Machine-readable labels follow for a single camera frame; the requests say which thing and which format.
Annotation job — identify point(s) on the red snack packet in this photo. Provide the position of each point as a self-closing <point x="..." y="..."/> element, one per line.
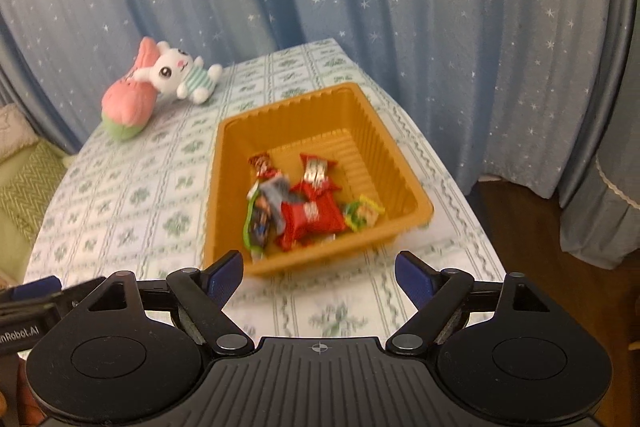
<point x="320" y="216"/>

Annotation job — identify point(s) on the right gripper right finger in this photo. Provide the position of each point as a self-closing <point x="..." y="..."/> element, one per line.
<point x="420" y="282"/>

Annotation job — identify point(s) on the blue star curtain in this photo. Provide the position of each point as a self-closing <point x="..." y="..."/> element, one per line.
<point x="520" y="89"/>

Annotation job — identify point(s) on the green patterned tablecloth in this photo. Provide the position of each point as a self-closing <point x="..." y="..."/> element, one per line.
<point x="146" y="206"/>

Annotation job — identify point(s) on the small red candy packet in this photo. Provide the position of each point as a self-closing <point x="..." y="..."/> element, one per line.
<point x="316" y="179"/>

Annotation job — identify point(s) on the white rabbit plush toy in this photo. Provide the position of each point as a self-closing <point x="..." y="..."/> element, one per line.
<point x="176" y="72"/>

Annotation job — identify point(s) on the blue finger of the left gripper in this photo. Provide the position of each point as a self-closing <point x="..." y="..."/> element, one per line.
<point x="37" y="289"/>

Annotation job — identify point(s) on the beige embroidered pillow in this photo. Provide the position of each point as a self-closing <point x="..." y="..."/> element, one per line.
<point x="15" y="132"/>

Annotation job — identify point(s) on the green zigzag cushion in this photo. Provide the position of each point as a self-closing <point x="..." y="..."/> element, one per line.
<point x="27" y="195"/>

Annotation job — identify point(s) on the yellow candy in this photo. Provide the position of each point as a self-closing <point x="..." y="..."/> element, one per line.
<point x="362" y="213"/>

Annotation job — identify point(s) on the orange plastic tray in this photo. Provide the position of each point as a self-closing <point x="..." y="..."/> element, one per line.
<point x="337" y="123"/>

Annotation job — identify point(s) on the pink green plush toy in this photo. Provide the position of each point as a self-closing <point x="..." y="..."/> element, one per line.
<point x="127" y="105"/>

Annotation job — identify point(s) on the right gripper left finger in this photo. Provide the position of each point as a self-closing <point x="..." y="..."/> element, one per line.
<point x="218" y="283"/>

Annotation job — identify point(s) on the grey covered furniture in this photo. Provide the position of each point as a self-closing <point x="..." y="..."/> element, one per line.
<point x="600" y="219"/>

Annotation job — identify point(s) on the silver green snack packet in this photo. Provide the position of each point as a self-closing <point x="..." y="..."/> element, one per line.
<point x="263" y="215"/>

